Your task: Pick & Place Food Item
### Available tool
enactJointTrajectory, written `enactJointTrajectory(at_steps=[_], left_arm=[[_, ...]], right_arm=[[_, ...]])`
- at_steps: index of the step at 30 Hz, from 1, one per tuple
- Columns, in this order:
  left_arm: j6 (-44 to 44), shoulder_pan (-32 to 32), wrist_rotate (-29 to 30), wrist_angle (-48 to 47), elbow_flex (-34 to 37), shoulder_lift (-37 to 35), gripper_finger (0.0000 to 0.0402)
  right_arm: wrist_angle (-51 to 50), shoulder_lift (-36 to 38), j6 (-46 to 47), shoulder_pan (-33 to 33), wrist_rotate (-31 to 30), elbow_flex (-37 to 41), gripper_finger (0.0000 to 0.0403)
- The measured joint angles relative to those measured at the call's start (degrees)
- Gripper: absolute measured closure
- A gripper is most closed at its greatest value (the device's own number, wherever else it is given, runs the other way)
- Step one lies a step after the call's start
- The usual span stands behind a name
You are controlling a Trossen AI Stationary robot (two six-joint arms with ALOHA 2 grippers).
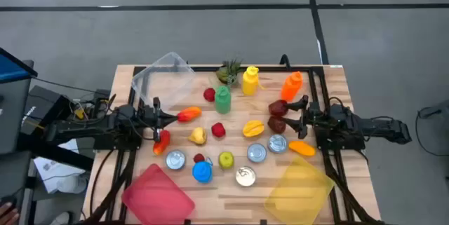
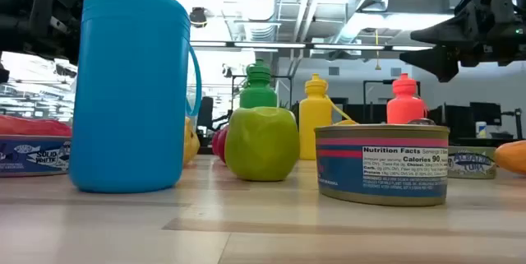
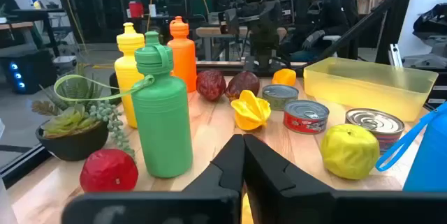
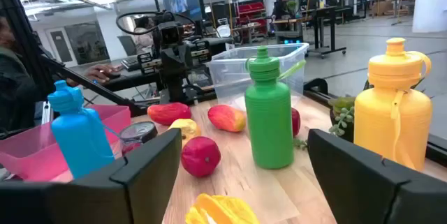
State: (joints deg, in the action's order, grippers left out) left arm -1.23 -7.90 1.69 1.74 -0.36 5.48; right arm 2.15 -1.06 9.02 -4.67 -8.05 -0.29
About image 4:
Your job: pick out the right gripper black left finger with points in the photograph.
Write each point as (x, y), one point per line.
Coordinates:
(104, 196)

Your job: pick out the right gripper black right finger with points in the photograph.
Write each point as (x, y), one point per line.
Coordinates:
(377, 192)

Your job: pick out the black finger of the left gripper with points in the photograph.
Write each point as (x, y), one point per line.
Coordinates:
(168, 63)
(182, 61)

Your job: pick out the elongated red toy pepper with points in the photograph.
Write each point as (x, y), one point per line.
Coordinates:
(169, 113)

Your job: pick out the yellow plastic squeeze bottle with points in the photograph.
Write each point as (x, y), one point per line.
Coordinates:
(380, 130)

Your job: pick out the blue plastic squeeze bottle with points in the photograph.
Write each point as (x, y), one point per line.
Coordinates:
(80, 136)

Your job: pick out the yellow-green toy apple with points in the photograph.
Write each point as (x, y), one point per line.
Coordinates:
(186, 128)

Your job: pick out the red yellow toy mango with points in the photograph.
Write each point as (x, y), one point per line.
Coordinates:
(226, 118)

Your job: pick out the bright red toy apple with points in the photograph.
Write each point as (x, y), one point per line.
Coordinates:
(200, 157)

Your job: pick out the dark red toy fruit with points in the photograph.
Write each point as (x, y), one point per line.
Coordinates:
(296, 122)

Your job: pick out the green plastic squeeze bottle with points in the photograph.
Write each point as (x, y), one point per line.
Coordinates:
(269, 130)

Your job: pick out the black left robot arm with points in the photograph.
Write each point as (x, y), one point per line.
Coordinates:
(174, 91)

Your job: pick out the mobile robot base blue lights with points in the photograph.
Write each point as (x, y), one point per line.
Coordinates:
(288, 37)

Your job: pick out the black keyboard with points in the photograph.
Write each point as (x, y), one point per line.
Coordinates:
(130, 63)

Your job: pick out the person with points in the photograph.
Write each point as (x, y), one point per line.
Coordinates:
(143, 40)
(14, 84)
(281, 6)

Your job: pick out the black computer mouse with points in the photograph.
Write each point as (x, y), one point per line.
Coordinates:
(112, 75)

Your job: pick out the clear plastic bin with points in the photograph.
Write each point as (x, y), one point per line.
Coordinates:
(230, 74)

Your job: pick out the silver-lidded tin can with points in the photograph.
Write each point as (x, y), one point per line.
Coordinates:
(138, 131)

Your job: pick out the red storage bin shelf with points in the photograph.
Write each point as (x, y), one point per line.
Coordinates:
(251, 9)

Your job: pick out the potted succulent plant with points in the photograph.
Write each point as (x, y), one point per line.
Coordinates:
(344, 112)

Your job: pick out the pink plastic bin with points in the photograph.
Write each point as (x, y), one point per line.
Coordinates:
(24, 154)

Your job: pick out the black standing desk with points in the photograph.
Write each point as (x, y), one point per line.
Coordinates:
(319, 32)

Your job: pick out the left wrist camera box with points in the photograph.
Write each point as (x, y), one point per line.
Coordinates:
(170, 33)

